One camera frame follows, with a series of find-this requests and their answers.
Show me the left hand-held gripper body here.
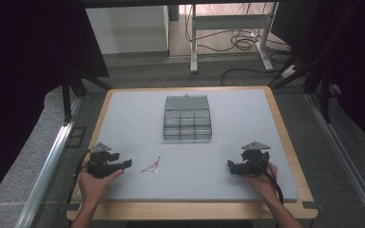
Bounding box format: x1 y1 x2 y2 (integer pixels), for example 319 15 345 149
86 142 122 179

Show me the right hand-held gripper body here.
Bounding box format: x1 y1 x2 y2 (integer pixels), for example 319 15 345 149
240 141 272 176

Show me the small thin chain jewelry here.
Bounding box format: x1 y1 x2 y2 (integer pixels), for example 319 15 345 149
141 156 162 174

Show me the clear plastic compartment box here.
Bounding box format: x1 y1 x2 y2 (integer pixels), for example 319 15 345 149
162 93 213 142

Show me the person's left hand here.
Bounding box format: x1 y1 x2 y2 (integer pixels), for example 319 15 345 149
77 166 125 204

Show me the person's right hand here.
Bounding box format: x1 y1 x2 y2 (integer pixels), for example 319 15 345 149
241 162 280 204

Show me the grey foam mat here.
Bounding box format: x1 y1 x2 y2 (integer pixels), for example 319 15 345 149
75 88 300 203

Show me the wooden table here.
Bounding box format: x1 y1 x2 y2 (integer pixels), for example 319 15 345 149
66 85 319 221

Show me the black tripod stand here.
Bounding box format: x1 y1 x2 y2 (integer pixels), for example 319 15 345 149
61 69 114 125
268 53 335 124

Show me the white power strip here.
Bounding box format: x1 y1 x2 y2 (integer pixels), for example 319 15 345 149
279 64 298 80

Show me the dark curtain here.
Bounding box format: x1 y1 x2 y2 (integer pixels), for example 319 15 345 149
0 0 110 211
270 0 365 154

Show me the white cabinet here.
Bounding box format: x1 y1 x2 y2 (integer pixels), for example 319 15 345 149
86 5 170 56

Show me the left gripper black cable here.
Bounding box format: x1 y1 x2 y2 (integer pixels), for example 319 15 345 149
67 147 93 204

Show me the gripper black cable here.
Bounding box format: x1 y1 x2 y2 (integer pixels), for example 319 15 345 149
248 157 285 204
67 147 93 204

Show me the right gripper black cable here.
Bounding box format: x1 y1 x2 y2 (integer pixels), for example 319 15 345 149
248 157 285 204

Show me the aluminium rail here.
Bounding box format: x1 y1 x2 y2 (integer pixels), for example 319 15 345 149
306 92 365 228
13 96 84 228

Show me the tangle of black floor cables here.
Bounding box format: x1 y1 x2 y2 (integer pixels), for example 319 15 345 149
184 3 292 54

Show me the white metal desk frame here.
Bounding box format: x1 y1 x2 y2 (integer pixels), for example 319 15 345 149
189 2 279 74

